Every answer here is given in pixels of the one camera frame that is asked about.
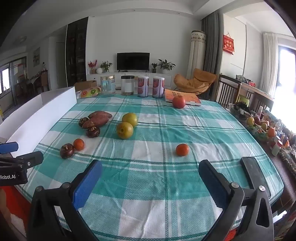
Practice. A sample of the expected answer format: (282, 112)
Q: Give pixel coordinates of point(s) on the fruit-print packet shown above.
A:
(89, 92)

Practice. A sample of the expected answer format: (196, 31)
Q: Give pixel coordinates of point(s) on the brown cardboard box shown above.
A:
(86, 84)

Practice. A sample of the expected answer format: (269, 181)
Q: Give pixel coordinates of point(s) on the black smartphone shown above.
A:
(253, 171)

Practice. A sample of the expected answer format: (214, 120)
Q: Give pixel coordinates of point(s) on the dark cluttered basket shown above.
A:
(241, 110)

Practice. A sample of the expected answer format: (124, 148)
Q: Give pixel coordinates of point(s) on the small tangerine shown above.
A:
(182, 150)
(78, 144)

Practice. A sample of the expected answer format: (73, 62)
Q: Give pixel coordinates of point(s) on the teal checked tablecloth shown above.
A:
(150, 176)

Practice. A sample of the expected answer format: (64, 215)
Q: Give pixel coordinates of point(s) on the yellow-green round fruit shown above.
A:
(124, 130)
(130, 118)

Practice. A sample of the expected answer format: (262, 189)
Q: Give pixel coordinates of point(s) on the black television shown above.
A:
(133, 61)

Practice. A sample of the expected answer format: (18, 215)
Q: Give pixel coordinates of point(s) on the covered standing air conditioner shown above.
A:
(196, 53)

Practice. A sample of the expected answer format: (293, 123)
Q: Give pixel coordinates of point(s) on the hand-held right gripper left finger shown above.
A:
(87, 183)

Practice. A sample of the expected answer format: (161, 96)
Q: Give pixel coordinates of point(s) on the row of small bottles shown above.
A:
(276, 148)

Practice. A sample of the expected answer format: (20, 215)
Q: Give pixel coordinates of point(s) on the white television cabinet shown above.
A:
(168, 79)

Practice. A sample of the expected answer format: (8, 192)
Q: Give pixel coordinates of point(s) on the orange book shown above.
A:
(190, 98)

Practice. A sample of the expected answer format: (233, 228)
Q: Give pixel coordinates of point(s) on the grey curtain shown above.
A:
(212, 41)

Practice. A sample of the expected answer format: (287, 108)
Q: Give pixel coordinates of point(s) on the white foam board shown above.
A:
(46, 109)

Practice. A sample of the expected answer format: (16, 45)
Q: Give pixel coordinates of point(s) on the round ceiling light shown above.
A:
(22, 39)

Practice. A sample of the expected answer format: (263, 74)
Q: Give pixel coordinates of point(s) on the red flower plant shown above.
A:
(93, 64)

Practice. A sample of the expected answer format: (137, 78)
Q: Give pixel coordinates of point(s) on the wooden chair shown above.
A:
(227, 90)

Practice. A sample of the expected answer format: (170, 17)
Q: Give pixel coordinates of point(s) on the dark mangosteen middle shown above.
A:
(93, 132)

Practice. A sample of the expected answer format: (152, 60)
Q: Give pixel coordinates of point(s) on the red wall hanging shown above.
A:
(229, 45)

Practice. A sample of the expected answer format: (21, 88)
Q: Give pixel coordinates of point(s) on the green potted plant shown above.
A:
(106, 66)

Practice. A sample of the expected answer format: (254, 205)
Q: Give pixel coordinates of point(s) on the red label tin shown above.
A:
(158, 87)
(143, 87)

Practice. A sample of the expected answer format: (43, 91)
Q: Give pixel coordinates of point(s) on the long sweet potato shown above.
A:
(96, 121)

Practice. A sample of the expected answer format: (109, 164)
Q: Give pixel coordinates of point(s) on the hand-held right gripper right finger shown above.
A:
(212, 183)

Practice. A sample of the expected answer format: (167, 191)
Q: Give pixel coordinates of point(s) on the dark display cabinet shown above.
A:
(76, 51)

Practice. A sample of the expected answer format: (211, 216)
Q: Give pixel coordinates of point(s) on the framed wall picture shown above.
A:
(36, 57)

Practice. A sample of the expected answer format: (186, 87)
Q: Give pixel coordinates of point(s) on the dark water chestnut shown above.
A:
(67, 151)
(82, 122)

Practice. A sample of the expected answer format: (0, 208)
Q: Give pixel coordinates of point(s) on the glass jar with gold lid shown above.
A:
(108, 87)

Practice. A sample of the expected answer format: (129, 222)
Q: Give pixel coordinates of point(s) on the short sweet potato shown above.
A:
(99, 114)

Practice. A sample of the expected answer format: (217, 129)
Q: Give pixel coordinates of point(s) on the persimmon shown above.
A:
(178, 102)

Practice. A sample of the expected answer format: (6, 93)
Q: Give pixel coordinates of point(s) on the woven basket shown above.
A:
(260, 134)

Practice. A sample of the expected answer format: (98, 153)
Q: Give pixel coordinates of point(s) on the orange lounge chair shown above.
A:
(198, 78)

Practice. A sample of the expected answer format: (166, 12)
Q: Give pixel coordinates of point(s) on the white curtain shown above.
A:
(270, 60)

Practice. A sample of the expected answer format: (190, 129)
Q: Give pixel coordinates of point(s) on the small potted plant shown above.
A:
(154, 67)

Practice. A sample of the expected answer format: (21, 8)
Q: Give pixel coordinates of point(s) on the white round vase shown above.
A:
(99, 70)

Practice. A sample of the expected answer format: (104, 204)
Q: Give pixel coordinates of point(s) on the large leafy potted plant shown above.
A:
(166, 66)

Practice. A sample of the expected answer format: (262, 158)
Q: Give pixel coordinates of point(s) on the clear jar with black lid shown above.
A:
(127, 87)

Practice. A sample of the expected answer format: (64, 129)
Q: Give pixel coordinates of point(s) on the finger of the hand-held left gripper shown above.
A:
(25, 160)
(9, 147)

